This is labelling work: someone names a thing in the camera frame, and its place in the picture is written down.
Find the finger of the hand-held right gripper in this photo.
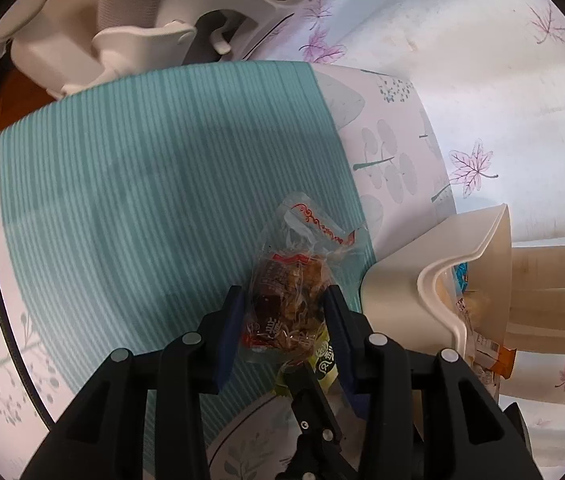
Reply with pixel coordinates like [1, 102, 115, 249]
[277, 362, 348, 480]

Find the white orange snack packet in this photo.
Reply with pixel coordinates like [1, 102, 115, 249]
[470, 330, 516, 378]

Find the clear nut snack packet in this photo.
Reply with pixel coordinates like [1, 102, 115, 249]
[240, 192, 368, 366]

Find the black cable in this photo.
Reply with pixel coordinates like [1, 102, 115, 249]
[0, 207, 56, 431]

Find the grey office chair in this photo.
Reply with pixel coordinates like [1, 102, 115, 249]
[0, 0, 336, 101]

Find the blue snack packet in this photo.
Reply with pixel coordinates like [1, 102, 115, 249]
[455, 262, 473, 293]

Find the maple leaf print curtain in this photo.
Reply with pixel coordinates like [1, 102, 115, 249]
[242, 0, 565, 451]

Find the green snack packet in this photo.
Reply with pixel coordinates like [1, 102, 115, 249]
[275, 337, 343, 401]

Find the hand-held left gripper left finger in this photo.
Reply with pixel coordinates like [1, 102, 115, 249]
[20, 286, 243, 480]

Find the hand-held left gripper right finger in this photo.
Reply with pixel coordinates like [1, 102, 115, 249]
[323, 285, 543, 480]

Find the white plastic storage box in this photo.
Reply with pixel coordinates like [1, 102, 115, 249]
[360, 203, 513, 396]

